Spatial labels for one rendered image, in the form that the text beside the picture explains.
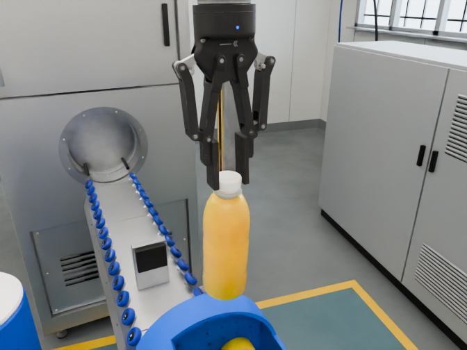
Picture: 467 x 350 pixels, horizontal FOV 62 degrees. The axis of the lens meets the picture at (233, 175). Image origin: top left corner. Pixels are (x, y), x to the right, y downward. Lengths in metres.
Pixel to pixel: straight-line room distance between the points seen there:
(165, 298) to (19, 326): 0.38
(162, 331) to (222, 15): 0.52
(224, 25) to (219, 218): 0.25
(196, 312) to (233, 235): 0.21
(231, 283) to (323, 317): 1.93
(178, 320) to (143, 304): 0.50
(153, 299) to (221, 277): 0.63
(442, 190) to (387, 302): 0.83
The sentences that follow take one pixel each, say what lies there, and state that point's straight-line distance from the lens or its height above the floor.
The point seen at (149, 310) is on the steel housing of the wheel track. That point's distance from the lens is 1.19.
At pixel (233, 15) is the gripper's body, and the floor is 1.72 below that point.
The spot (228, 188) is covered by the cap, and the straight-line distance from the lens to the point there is 0.53.
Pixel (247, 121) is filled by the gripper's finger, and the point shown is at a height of 1.59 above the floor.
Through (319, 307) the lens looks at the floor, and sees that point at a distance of 2.59.
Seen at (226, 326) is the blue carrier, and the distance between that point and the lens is 0.83.
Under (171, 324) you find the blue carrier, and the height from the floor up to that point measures 1.22.
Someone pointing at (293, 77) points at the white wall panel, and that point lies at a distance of 5.49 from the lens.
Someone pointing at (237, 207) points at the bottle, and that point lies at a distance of 0.55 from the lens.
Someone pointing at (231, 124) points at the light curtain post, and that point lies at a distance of 1.27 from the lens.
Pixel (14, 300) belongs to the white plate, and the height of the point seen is 1.04.
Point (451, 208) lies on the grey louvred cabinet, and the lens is 2.30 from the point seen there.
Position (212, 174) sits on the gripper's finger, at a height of 1.52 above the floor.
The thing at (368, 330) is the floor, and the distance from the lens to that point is 2.52.
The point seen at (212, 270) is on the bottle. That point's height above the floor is 1.36.
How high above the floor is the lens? 1.74
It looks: 24 degrees down
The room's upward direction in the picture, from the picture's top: straight up
